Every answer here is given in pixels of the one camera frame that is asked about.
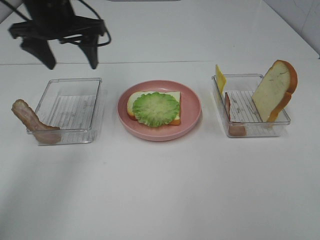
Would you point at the pink round plate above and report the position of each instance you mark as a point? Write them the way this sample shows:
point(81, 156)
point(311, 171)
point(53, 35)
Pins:
point(159, 110)

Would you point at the bread slice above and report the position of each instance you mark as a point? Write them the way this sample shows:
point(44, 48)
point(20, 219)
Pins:
point(175, 96)
point(275, 90)

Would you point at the green lettuce leaf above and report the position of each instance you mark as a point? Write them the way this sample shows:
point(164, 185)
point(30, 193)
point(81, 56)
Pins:
point(156, 108)

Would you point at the clear right plastic container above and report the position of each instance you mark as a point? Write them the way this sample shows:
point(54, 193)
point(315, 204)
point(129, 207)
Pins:
point(240, 88)

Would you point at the yellow cheese slice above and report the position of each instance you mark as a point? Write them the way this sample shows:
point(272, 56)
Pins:
point(220, 79)

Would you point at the clear plastic container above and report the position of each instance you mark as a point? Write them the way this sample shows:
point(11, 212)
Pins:
point(76, 106)
point(240, 88)

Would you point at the bacon strip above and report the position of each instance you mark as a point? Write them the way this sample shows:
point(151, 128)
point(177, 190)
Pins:
point(234, 129)
point(28, 117)

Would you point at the clear left plastic container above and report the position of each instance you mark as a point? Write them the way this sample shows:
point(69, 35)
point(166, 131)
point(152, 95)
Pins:
point(76, 106)

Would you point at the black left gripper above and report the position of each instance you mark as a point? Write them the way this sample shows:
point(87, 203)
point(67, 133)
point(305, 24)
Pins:
point(56, 19)

